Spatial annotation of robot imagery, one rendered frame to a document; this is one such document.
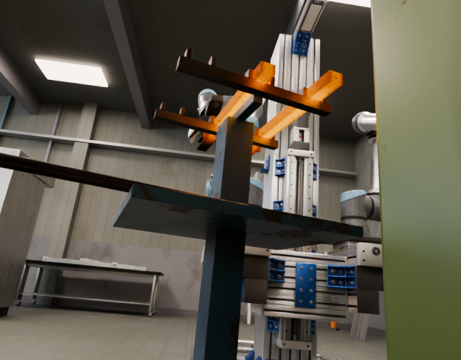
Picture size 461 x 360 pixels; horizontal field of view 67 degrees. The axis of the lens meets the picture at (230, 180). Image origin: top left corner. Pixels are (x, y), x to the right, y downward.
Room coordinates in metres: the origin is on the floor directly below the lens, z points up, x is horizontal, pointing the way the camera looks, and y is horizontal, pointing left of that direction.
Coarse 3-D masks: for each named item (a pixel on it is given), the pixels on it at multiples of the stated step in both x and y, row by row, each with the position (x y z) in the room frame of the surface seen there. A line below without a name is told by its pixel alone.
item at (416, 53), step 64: (384, 0) 0.35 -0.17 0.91; (448, 0) 0.27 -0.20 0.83; (384, 64) 0.35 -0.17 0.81; (448, 64) 0.28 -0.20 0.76; (384, 128) 0.36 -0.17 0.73; (448, 128) 0.28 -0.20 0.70; (384, 192) 0.36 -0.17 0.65; (448, 192) 0.29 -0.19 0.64; (384, 256) 0.36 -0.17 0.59; (448, 256) 0.30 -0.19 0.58; (448, 320) 0.30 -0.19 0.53
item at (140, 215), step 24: (144, 192) 0.46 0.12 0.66; (168, 192) 0.48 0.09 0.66; (120, 216) 0.61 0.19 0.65; (144, 216) 0.59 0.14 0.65; (168, 216) 0.57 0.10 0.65; (192, 216) 0.55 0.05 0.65; (216, 216) 0.54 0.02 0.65; (240, 216) 0.52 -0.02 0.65; (264, 216) 0.53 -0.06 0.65; (288, 216) 0.55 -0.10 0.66; (264, 240) 0.73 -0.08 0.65; (288, 240) 0.70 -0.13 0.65; (312, 240) 0.68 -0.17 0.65; (336, 240) 0.65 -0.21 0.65
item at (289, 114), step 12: (336, 72) 0.54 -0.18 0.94; (312, 84) 0.59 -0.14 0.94; (324, 84) 0.55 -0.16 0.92; (336, 84) 0.55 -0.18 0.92; (312, 96) 0.60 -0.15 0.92; (324, 96) 0.59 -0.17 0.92; (288, 108) 0.67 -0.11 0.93; (276, 120) 0.72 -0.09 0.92; (288, 120) 0.70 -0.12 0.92; (264, 132) 0.77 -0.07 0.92; (276, 132) 0.77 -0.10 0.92
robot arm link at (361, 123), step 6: (360, 114) 1.47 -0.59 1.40; (366, 114) 1.45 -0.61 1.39; (372, 114) 1.40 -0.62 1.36; (354, 120) 1.51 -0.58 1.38; (360, 120) 1.47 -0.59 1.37; (366, 120) 1.43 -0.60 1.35; (372, 120) 1.38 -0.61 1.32; (354, 126) 1.53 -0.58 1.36; (360, 126) 1.48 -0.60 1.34; (366, 126) 1.44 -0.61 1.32; (372, 126) 1.40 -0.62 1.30; (360, 132) 1.54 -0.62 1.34; (366, 132) 1.55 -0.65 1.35
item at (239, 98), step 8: (264, 64) 0.53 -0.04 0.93; (272, 64) 0.54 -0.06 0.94; (256, 72) 0.55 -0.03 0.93; (264, 72) 0.53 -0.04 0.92; (272, 72) 0.54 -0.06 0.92; (264, 80) 0.56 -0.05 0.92; (240, 96) 0.62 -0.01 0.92; (248, 96) 0.62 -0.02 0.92; (232, 104) 0.66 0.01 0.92; (240, 104) 0.65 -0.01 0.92; (224, 112) 0.70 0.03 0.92; (232, 112) 0.69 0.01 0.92; (216, 120) 0.76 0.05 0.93; (200, 136) 0.89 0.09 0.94; (208, 136) 0.82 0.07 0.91; (200, 144) 0.88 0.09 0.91; (208, 144) 0.87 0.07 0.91
